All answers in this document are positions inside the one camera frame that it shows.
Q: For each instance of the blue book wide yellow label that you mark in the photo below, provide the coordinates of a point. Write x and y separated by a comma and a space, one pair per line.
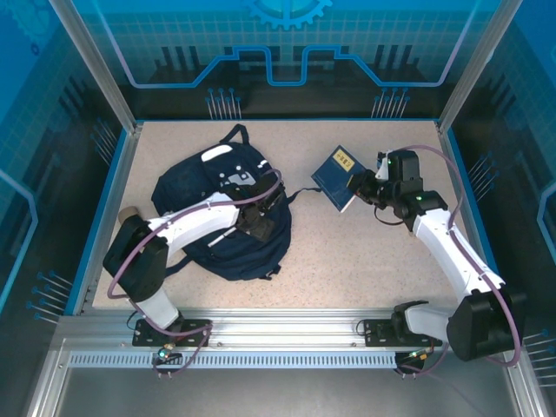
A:
332, 178

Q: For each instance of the navy blue backpack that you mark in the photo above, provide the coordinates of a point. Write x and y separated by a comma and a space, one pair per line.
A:
187, 182

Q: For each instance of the brown cardboard roll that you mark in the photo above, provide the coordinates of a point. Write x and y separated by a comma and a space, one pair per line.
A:
128, 213

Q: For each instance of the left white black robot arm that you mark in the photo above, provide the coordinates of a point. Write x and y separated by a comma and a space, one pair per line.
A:
200, 217

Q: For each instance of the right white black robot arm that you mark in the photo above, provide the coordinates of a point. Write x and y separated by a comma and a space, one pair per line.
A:
443, 247

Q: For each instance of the grey metal panel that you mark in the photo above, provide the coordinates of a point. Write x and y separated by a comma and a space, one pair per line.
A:
282, 391

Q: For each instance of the aluminium side rail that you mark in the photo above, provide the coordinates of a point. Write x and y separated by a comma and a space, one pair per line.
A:
128, 152
449, 152

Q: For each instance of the aluminium front rail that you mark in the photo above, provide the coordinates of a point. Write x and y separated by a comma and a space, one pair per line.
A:
282, 326

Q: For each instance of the aluminium frame post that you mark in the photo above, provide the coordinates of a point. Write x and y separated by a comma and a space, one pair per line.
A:
476, 65
98, 65

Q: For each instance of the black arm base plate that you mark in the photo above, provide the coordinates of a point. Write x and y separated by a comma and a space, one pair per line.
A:
195, 332
373, 332

